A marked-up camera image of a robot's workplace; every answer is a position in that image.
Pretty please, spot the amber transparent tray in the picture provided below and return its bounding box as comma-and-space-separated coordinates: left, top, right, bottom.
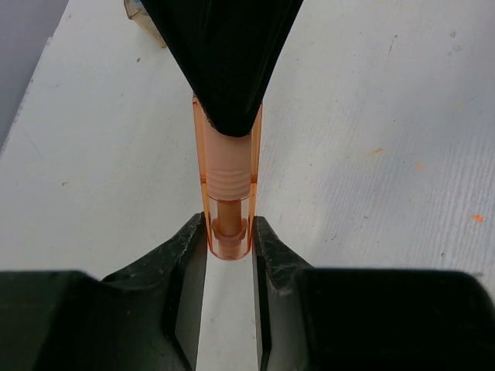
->
123, 0, 166, 48

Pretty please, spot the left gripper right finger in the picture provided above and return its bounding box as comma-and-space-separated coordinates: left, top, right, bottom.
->
252, 216, 311, 370

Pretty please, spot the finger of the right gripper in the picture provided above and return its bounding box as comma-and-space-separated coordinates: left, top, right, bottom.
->
143, 0, 302, 138

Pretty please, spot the orange correction tape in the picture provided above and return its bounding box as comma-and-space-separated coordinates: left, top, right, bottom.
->
192, 97, 263, 260

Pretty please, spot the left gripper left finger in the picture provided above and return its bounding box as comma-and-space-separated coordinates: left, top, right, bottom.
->
103, 213, 206, 370

